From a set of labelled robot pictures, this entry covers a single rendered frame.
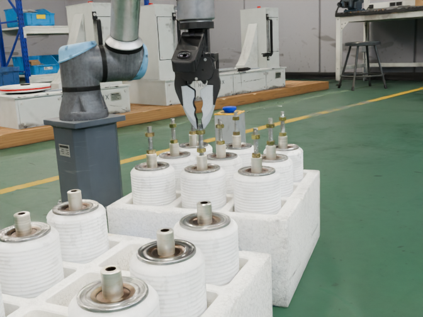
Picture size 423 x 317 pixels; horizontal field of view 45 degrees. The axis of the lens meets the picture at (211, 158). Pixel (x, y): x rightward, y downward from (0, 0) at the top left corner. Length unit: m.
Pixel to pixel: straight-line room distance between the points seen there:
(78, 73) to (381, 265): 0.99
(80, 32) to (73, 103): 1.96
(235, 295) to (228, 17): 7.01
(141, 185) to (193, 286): 0.48
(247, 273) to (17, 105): 2.50
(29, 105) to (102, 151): 1.58
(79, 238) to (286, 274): 0.40
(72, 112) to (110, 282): 1.08
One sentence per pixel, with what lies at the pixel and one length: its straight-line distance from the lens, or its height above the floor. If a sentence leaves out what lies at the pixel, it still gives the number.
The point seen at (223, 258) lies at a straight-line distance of 0.74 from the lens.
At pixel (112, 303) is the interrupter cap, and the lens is 0.55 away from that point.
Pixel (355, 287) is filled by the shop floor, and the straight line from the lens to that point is 1.13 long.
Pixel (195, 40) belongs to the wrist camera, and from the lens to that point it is 1.01.
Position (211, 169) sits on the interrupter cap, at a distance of 1.05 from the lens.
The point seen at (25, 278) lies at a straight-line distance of 0.77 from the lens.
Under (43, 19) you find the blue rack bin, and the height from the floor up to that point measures 0.86.
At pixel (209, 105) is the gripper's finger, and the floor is 0.39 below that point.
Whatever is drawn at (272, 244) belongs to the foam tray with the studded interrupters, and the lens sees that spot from 0.99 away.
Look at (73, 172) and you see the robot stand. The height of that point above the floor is 0.14.
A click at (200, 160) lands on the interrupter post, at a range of 1.06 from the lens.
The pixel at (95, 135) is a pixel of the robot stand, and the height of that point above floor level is 0.25.
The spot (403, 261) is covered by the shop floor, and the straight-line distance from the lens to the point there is 1.27.
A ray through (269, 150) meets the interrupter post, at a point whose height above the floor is 0.27.
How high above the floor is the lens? 0.51
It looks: 13 degrees down
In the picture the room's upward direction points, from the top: 3 degrees counter-clockwise
